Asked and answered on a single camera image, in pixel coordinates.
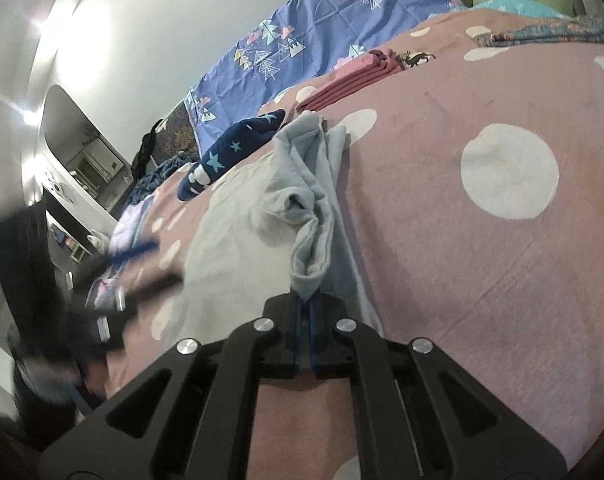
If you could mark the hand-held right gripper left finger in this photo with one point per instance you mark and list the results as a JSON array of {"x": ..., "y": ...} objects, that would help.
[{"x": 296, "y": 332}]

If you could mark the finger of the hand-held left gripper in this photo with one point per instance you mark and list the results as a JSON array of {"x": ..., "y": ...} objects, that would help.
[
  {"x": 132, "y": 251},
  {"x": 154, "y": 286}
]

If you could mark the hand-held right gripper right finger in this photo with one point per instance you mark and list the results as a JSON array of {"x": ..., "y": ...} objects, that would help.
[{"x": 313, "y": 335}]

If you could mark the light grey garment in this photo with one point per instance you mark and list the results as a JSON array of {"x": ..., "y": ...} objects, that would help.
[{"x": 307, "y": 170}]

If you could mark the pink folded clothes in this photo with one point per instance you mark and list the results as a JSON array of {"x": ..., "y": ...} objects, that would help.
[{"x": 352, "y": 77}]

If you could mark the lavender folded cloth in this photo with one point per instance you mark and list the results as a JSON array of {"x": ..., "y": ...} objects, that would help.
[{"x": 127, "y": 225}]

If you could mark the blue crumpled cloth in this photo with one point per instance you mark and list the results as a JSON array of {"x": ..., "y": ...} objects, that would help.
[{"x": 157, "y": 175}]

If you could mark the black hanging bag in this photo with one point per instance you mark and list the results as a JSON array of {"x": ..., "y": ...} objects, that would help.
[{"x": 144, "y": 150}]

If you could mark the navy star print garment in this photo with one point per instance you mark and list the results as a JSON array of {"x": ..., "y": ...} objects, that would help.
[{"x": 232, "y": 145}]

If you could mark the pink polka dot blanket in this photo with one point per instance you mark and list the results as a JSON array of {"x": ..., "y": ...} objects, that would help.
[{"x": 457, "y": 285}]

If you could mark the blue printed bed sheet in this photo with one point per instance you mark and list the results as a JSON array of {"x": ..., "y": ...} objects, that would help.
[{"x": 307, "y": 30}]

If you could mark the floral patterned folded cloth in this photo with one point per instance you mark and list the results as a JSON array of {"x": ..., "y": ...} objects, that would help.
[{"x": 547, "y": 32}]

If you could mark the teal cloth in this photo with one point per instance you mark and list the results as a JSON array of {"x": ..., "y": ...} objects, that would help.
[{"x": 512, "y": 6}]

